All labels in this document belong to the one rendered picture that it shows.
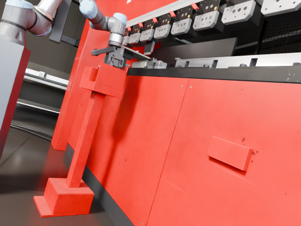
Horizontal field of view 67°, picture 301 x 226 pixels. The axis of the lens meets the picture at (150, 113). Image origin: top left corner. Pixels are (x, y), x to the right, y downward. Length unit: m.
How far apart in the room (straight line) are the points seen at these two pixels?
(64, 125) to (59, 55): 2.87
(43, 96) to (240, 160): 4.65
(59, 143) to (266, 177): 2.07
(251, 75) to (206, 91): 0.19
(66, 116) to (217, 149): 1.86
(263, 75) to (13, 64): 1.11
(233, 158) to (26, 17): 1.18
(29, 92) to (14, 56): 3.84
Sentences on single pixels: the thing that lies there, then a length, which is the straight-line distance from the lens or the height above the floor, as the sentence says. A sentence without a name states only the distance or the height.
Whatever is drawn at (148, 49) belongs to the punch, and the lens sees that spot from 1.73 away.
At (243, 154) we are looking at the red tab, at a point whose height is 0.60.
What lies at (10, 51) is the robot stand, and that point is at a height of 0.73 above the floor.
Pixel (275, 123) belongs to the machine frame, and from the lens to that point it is 0.74.
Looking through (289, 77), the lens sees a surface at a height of 0.85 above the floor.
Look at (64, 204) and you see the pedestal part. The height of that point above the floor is 0.06.
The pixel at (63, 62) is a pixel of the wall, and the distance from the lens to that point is 5.12.
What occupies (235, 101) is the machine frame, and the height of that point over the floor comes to 0.76.
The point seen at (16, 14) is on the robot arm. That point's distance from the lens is 1.39.
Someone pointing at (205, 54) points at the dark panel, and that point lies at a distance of 2.02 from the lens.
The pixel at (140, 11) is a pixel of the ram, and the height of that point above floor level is 1.40.
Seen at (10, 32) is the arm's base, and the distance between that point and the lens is 1.37.
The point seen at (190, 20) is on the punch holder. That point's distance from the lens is 1.41.
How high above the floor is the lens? 0.65
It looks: 1 degrees down
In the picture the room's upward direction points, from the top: 16 degrees clockwise
